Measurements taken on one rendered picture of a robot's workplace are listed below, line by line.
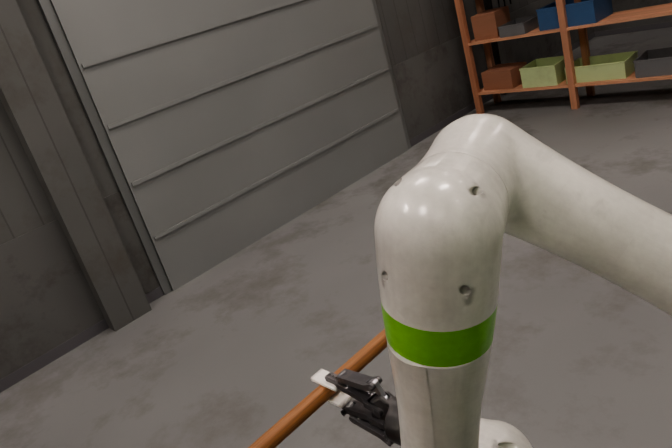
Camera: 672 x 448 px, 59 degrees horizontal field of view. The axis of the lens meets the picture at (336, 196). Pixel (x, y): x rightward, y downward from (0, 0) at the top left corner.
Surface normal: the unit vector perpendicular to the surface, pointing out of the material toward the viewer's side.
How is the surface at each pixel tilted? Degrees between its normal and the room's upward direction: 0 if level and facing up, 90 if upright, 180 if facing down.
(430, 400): 97
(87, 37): 90
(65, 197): 90
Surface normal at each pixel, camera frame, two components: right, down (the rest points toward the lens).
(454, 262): 0.08, 0.43
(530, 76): -0.65, 0.42
